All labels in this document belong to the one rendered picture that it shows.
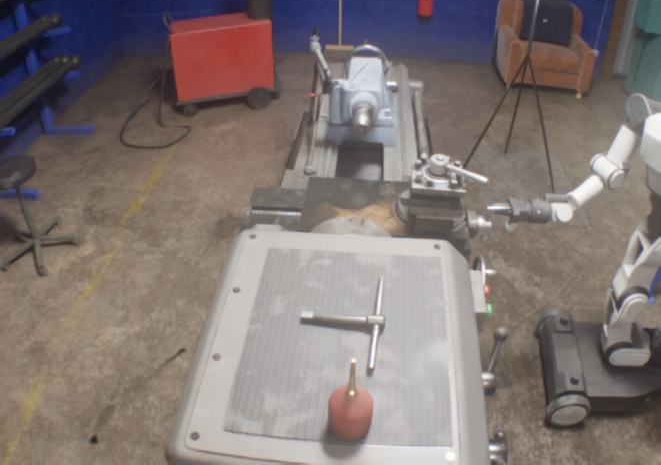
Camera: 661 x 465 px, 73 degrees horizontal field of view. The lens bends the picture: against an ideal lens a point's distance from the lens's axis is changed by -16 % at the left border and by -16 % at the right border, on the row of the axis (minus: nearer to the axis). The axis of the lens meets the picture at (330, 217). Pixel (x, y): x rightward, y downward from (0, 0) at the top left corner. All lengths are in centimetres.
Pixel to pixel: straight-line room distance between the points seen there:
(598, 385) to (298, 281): 179
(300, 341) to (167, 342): 186
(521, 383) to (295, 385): 187
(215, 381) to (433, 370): 35
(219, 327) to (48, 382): 194
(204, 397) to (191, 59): 387
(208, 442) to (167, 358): 186
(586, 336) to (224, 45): 348
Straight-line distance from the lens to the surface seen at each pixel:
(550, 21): 558
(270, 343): 89
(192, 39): 446
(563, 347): 255
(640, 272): 217
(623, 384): 257
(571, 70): 550
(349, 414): 73
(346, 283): 98
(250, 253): 106
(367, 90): 217
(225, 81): 461
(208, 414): 83
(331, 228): 132
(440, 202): 164
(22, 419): 272
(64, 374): 278
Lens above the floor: 203
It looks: 38 degrees down
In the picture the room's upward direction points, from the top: straight up
